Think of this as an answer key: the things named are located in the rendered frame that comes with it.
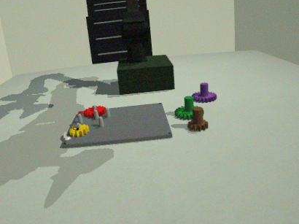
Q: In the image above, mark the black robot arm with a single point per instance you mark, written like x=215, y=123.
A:
x=134, y=26

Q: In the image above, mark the green gear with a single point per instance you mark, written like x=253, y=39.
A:
x=186, y=112

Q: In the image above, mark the yellow gear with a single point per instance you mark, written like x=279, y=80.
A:
x=74, y=131

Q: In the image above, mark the brown gear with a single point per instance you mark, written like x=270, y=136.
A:
x=197, y=123

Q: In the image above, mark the purple gear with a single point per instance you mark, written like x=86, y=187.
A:
x=204, y=95

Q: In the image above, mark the red gear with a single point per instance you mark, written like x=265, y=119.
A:
x=90, y=112

